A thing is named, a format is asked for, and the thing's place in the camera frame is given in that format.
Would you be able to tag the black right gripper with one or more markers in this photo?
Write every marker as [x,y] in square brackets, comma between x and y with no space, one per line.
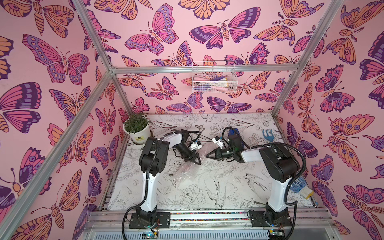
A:
[218,153]

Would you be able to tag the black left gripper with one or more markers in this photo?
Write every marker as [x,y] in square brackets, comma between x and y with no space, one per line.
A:
[191,158]

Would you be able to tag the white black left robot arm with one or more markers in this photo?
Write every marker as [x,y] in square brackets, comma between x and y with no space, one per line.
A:
[153,161]

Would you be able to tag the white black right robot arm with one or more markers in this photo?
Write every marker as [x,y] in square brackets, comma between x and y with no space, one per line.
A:
[281,165]

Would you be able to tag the blue tape dispenser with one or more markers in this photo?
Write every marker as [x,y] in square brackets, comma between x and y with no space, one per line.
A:
[234,131]

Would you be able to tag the potted green plant white pot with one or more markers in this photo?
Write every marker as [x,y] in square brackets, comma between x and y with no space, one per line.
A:
[137,126]

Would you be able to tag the blue white work glove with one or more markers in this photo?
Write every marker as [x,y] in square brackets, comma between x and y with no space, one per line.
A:
[300,186]

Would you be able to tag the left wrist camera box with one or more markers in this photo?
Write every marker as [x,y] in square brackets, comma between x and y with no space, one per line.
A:
[195,146]

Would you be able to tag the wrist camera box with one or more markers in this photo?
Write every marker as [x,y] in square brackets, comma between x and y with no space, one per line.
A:
[195,146]
[219,142]

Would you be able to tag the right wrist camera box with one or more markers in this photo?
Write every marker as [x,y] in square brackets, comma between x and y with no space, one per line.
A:
[219,142]

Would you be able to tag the teal garden fork yellow handle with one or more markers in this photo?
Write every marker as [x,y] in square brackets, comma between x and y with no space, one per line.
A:
[268,135]

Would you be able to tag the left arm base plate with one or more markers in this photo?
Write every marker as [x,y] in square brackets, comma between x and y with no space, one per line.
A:
[146,220]

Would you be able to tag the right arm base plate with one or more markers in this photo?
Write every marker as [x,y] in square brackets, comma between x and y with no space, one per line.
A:
[269,219]

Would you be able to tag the white wire wall basket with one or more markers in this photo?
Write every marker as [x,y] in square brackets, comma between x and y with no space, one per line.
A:
[214,77]

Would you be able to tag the aluminium front rail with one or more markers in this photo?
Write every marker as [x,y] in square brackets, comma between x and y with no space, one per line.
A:
[231,224]

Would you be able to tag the aluminium frame post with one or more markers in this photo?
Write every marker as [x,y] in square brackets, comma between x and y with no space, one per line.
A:
[322,27]

